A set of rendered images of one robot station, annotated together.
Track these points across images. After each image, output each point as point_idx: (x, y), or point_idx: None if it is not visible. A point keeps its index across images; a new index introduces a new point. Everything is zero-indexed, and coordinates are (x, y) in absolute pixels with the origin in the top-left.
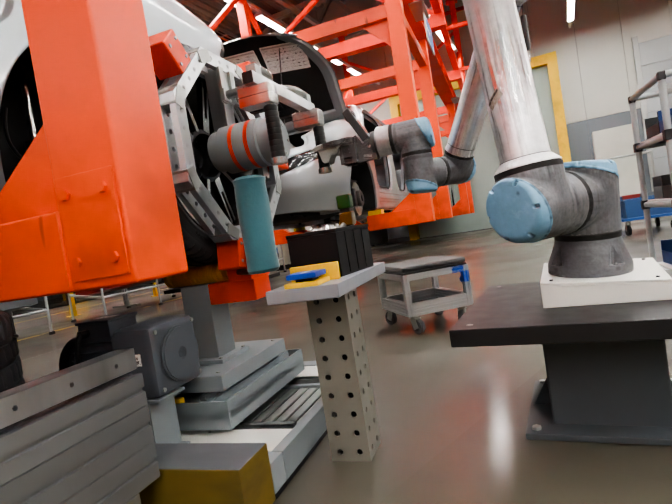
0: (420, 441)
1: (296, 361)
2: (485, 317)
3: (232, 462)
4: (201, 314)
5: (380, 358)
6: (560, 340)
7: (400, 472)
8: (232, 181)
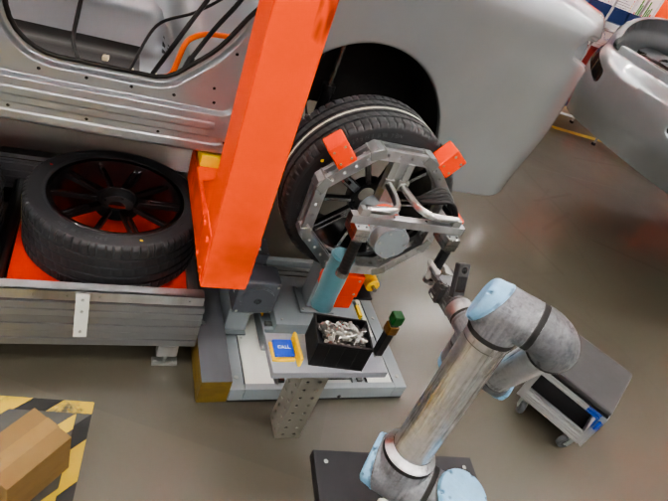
0: (305, 461)
1: None
2: (347, 468)
3: (208, 375)
4: (313, 277)
5: None
6: None
7: (265, 458)
8: None
